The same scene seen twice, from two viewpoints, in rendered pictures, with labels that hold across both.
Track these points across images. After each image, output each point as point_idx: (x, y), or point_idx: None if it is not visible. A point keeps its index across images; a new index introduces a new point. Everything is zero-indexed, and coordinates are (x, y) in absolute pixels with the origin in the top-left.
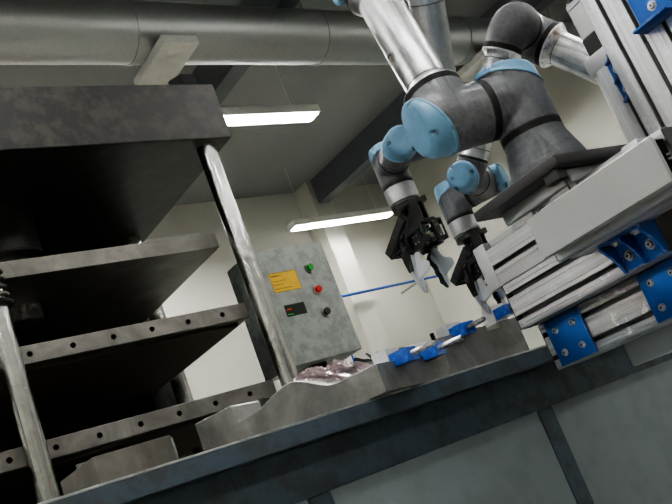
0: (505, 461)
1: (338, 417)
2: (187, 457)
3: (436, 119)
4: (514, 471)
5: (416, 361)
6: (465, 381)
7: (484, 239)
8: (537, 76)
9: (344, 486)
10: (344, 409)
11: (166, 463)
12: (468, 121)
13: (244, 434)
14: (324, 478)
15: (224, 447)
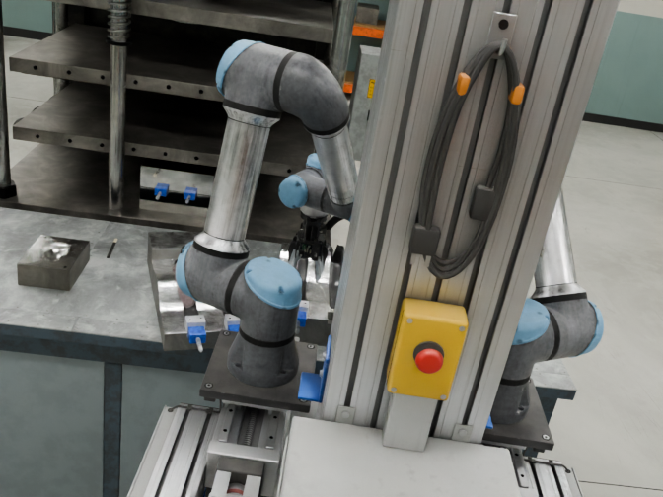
0: None
1: (132, 342)
2: (17, 324)
3: (181, 284)
4: None
5: (216, 334)
6: None
7: None
8: (275, 308)
9: (133, 366)
10: (139, 339)
11: (3, 322)
12: (204, 300)
13: (151, 269)
14: (120, 357)
15: (43, 328)
